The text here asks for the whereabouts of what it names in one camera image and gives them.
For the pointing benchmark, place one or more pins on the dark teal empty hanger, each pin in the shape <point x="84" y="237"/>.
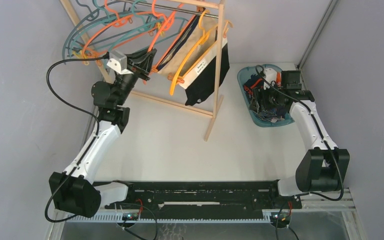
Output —
<point x="101" y="16"/>

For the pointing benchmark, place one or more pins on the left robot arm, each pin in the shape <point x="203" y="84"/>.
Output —
<point x="72" y="190"/>

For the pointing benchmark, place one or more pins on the beige underwear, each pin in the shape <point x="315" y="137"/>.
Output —
<point x="193" y="40"/>

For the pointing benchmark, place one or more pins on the orange underwear in basket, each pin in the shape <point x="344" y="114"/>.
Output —
<point x="278" y="79"/>

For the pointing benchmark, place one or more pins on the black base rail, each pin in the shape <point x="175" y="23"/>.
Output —
<point x="205" y="200"/>

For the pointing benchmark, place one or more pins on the orange hanger with clips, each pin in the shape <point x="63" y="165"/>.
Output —
<point x="167" y="22"/>

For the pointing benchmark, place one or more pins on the teal plastic basket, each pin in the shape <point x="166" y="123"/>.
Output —
<point x="242" y="76"/>

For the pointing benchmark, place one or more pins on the navy striped underwear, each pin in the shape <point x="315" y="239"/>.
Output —
<point x="265" y="115"/>

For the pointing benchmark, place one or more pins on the yellow hanger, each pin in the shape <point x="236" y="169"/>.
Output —
<point x="225" y="61"/>

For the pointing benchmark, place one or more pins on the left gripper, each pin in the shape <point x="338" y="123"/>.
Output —
<point x="140" y="69"/>

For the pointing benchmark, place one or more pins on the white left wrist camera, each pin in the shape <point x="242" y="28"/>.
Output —
<point x="118" y="62"/>

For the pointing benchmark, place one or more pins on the wooden clothes rack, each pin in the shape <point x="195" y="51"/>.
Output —
<point x="68" y="7"/>

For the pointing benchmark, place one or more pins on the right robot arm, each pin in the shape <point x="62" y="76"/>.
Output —
<point x="323" y="168"/>

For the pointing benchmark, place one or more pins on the black white-banded underwear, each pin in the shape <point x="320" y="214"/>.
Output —
<point x="199" y="82"/>

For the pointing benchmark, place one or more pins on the navy orange-trimmed underwear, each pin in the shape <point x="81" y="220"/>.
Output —
<point x="254" y="82"/>

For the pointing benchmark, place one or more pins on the teal hanger with clips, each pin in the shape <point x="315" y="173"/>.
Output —
<point x="135" y="33"/>

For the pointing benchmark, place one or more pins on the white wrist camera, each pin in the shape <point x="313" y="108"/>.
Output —
<point x="118" y="62"/>
<point x="270" y="78"/>

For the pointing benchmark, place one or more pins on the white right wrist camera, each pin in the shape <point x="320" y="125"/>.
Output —
<point x="270" y="78"/>

